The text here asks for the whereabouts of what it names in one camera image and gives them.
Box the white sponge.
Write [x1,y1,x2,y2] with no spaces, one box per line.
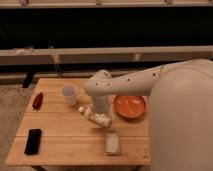
[106,132,120,155]

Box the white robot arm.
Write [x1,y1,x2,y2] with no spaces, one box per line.
[84,59,213,171]

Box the orange ceramic bowl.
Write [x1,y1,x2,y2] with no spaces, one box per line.
[114,95,146,119]

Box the white plastic bottle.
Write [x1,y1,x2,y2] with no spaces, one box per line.
[78,106,111,128]

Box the wooden table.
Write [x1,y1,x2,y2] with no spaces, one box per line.
[6,78,150,166]

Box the dark red chip bag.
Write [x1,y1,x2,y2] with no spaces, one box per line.
[32,93,43,110]

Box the black rectangular box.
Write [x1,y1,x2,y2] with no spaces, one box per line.
[24,129,42,155]

